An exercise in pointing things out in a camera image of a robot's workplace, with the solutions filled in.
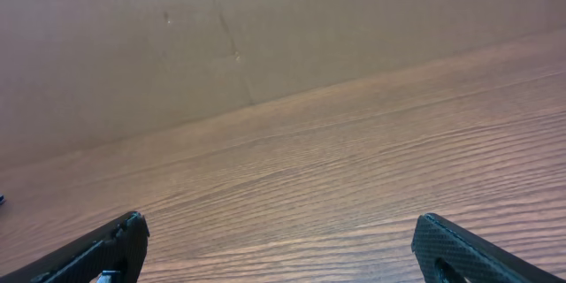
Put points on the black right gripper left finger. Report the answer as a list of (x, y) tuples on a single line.
[(114, 252)]

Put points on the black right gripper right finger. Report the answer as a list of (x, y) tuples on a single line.
[(449, 253)]

